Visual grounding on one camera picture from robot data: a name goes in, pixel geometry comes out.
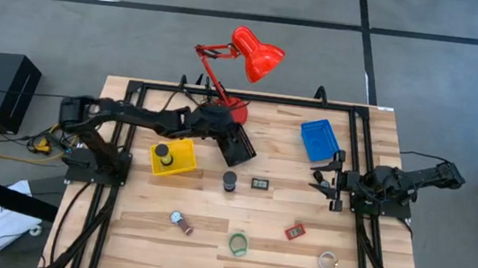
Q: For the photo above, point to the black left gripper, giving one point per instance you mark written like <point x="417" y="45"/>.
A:
<point x="213" y="122"/>

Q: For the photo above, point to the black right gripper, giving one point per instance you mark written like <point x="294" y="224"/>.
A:
<point x="353" y="183"/>

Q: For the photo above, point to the small black digital clock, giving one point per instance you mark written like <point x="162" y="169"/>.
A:
<point x="260" y="183"/>

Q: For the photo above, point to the small red digital clock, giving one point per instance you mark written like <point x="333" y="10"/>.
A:
<point x="295" y="232"/>

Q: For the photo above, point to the woven brown pouch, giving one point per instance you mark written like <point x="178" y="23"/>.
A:
<point x="176" y="217"/>

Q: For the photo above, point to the green wristwatch white face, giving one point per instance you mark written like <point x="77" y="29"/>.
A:
<point x="238" y="254"/>

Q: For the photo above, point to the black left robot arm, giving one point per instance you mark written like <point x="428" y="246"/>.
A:
<point x="133" y="115"/>

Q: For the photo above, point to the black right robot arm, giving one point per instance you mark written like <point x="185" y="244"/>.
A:
<point x="419" y="172"/>

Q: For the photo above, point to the black plastic basket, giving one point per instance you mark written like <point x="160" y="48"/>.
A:
<point x="243" y="152"/>

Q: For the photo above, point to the blue plastic basket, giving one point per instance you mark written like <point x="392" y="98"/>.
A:
<point x="319" y="141"/>

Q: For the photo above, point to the yellow plastic basket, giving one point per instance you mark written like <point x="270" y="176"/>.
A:
<point x="184" y="157"/>

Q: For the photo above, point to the red desk lamp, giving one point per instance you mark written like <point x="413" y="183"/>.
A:
<point x="257" y="57"/>

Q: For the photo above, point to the black cardboard box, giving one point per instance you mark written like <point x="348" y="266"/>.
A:
<point x="5" y="89"/>

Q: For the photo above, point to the black aluminium table frame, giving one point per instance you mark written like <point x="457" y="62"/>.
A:
<point x="248" y="96"/>

